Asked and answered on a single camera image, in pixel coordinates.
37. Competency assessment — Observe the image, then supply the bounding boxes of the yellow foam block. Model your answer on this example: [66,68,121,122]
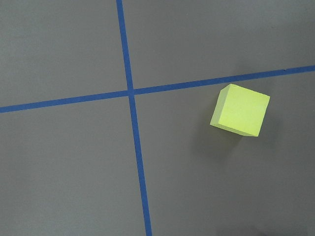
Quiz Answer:
[210,84,270,137]

